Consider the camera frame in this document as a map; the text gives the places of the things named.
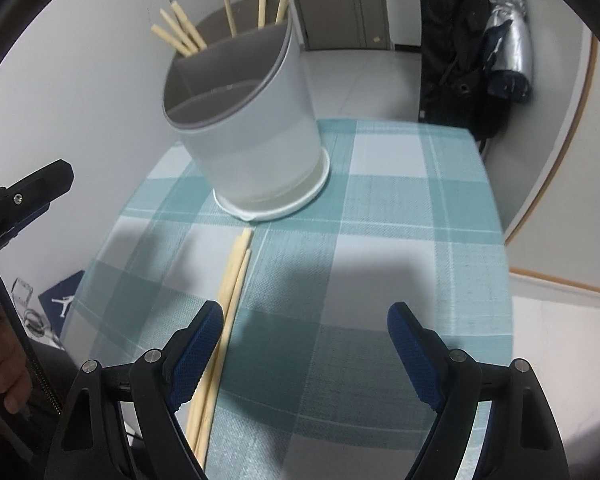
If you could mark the clear plastic case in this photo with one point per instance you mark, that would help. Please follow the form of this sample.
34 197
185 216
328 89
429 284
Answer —
22 292

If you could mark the grey brown door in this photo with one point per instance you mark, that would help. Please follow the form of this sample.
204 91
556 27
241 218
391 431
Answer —
350 5

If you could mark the blue shoe box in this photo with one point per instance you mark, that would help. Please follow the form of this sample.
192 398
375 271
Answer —
62 300

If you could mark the white cabinet with wood trim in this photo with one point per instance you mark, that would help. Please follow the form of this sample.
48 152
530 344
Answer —
570 135

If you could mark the black coat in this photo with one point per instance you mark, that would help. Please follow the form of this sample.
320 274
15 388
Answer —
455 50

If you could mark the teal plaid tablecloth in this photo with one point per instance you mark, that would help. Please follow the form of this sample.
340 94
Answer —
380 260

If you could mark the white grey utensil holder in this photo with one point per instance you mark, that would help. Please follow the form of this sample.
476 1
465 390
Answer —
260 135

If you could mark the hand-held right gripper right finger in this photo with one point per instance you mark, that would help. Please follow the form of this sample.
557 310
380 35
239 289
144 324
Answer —
415 355

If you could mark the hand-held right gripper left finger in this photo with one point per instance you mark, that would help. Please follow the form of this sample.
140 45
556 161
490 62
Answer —
197 355

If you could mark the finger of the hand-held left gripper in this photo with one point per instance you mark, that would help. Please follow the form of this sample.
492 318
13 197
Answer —
30 190

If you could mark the person's left hand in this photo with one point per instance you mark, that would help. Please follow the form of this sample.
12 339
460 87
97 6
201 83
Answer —
5 365

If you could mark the silver folded umbrella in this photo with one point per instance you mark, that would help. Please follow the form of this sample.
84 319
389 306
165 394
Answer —
510 35

